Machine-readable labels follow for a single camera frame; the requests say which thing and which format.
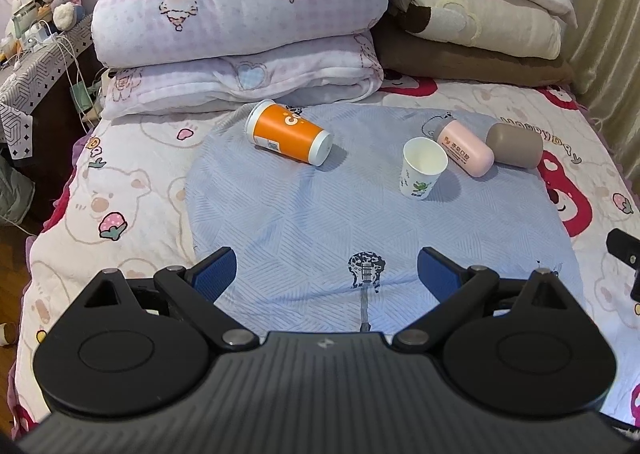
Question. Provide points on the white device on table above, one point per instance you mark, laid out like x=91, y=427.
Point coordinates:
x=31, y=31

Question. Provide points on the beige curtain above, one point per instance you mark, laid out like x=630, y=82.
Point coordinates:
x=607, y=8

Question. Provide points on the cream flower blanket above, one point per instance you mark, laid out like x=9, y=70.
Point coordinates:
x=490, y=26

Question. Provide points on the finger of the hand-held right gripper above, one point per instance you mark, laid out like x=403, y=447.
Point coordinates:
x=622, y=245

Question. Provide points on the brown blanket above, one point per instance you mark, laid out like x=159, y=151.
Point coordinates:
x=450, y=61

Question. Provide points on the white paper cup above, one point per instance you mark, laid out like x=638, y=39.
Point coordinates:
x=421, y=168

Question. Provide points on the small paper roll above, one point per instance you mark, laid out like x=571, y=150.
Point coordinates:
x=7, y=333

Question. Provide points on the pink bottle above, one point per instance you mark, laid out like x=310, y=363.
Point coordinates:
x=465, y=146

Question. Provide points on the light blue guitar-print cloth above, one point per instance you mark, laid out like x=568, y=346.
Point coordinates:
x=300, y=234

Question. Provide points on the orange paper cup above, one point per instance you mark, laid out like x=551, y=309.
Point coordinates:
x=286, y=132

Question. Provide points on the taupe plastic cup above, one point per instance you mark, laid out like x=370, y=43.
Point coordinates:
x=515, y=143

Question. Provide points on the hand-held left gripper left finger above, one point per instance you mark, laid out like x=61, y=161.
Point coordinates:
x=216, y=275

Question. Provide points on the side table with patterned cloth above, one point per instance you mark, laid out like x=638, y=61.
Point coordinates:
x=30, y=78

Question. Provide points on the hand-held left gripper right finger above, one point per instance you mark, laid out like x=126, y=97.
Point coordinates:
x=439, y=275

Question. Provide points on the white floral folded quilt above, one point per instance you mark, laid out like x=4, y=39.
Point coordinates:
x=280, y=73

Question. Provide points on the grey bag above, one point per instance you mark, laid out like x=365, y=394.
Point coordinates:
x=14, y=189

